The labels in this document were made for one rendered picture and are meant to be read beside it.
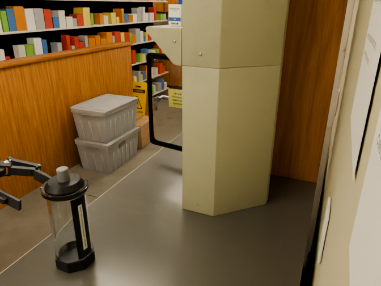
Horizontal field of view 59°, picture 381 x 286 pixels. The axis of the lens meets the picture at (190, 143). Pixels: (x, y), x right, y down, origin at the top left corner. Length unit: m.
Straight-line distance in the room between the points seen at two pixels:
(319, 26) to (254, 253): 0.75
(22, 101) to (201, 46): 2.37
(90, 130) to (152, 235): 2.42
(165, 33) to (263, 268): 0.68
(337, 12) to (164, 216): 0.85
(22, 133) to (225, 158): 2.39
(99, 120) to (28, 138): 0.62
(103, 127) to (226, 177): 2.31
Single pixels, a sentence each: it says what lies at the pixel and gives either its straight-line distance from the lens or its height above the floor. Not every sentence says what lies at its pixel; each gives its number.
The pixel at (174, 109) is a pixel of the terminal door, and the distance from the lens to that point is 1.40.
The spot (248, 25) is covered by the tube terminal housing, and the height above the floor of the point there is 1.52.
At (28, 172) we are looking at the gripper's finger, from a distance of 1.04.
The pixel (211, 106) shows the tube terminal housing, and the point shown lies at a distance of 0.96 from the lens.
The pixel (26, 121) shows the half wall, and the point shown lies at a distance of 3.20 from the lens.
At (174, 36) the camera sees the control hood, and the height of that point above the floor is 1.49.
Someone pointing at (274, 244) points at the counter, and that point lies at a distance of 1.03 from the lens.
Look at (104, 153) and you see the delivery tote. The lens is 3.36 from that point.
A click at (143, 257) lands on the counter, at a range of 0.97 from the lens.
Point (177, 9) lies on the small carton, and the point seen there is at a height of 1.56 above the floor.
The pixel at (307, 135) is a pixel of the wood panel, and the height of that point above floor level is 1.13.
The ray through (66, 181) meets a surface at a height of 1.18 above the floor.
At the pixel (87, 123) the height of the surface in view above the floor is 0.51.
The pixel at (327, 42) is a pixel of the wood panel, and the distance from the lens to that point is 1.25.
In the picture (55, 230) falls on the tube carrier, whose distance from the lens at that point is 0.90.
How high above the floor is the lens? 1.57
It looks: 22 degrees down
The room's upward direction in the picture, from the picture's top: 1 degrees clockwise
